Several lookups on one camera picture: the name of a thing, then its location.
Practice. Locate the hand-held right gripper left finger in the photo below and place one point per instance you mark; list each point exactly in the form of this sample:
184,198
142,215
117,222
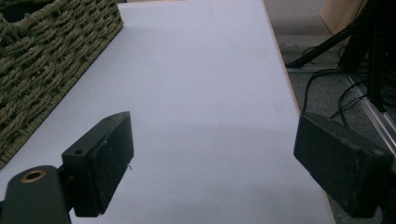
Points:
102,161

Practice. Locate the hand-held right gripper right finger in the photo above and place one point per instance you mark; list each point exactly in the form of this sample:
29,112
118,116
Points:
339,165

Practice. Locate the woven wicker basket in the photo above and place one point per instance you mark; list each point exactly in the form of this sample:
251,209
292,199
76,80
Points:
46,65

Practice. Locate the black stand leg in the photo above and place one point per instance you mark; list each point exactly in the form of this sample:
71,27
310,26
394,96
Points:
320,48

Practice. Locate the black equipment stand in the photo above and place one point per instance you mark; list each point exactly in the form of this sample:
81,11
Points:
378,53

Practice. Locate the light wooden cabinet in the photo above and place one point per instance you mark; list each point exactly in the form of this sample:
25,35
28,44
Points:
341,14

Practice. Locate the aluminium rail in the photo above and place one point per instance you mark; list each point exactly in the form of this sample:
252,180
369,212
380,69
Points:
372,109

